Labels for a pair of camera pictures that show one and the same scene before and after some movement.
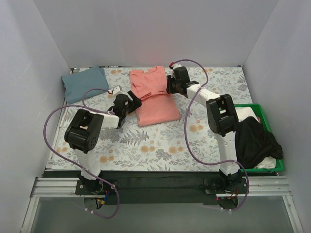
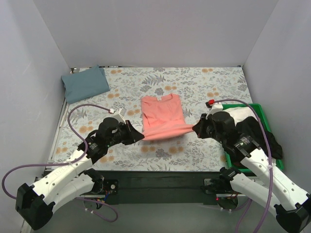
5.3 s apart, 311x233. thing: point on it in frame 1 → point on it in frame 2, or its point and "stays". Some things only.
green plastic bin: x=279 y=165 stays
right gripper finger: x=169 y=84 → x=199 y=129
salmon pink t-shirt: x=150 y=86 → x=163 y=116
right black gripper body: x=171 y=85 → x=203 y=127
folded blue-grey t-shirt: x=76 y=84 stays
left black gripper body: x=131 y=102 → x=128 y=133
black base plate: x=159 y=187 stays
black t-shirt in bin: x=253 y=143 stays
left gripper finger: x=134 y=104 → x=132 y=134
